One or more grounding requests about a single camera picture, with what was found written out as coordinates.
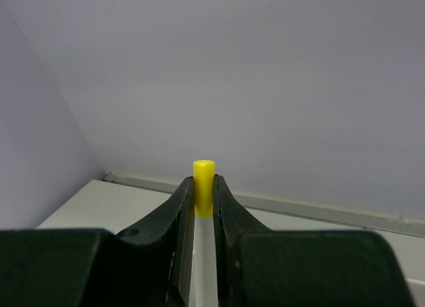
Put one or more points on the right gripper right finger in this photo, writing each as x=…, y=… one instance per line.
x=257, y=266

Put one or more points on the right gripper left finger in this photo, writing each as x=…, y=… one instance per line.
x=146, y=264

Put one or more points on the white pen yellow cap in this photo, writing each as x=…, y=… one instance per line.
x=204, y=279

